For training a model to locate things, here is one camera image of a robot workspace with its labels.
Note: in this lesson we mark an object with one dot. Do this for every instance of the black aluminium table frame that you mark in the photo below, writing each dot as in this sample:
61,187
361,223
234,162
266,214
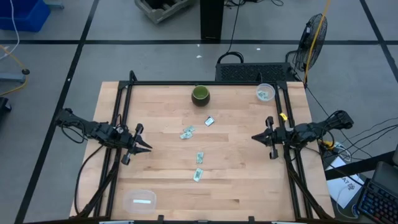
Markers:
202,83

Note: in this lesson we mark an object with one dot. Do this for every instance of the black computer case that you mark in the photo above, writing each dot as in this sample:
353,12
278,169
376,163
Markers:
248,72

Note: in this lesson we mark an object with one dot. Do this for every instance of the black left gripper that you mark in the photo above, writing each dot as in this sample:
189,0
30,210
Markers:
127,140

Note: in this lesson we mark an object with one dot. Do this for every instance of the blue plastic bin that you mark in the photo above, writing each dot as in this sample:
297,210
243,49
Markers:
21,15

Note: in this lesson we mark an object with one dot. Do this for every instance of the black flat bar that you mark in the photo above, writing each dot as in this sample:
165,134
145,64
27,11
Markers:
357,165

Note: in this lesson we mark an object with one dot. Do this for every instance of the clear round plastic container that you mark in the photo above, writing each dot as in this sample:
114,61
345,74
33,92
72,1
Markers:
270,88

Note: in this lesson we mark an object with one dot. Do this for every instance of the grey metal stand base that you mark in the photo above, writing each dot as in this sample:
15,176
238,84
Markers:
12,77

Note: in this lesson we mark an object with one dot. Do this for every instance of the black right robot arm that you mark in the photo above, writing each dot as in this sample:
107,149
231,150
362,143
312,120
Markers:
314,130

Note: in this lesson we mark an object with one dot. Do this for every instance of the dark cup with green inside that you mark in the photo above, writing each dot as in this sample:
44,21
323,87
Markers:
200,92

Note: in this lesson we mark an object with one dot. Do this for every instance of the grey wooden pallet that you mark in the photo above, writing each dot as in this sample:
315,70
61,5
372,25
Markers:
161,11

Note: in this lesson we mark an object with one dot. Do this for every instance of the white paper sheet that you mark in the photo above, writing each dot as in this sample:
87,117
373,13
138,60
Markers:
345,189

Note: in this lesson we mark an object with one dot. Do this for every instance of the black floor fan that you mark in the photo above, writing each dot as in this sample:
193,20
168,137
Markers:
303,49

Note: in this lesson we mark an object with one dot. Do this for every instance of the backlit black keyboard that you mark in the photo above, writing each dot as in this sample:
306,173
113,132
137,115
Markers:
379,202

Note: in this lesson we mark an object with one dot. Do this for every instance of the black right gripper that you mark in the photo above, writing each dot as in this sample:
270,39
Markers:
283,135

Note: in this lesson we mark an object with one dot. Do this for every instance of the yellow tape tag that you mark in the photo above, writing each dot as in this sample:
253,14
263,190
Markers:
283,116

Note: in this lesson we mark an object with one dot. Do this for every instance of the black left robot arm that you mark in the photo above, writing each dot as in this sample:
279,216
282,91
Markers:
90,127

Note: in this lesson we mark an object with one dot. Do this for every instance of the black upright column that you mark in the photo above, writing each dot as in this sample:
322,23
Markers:
211,18

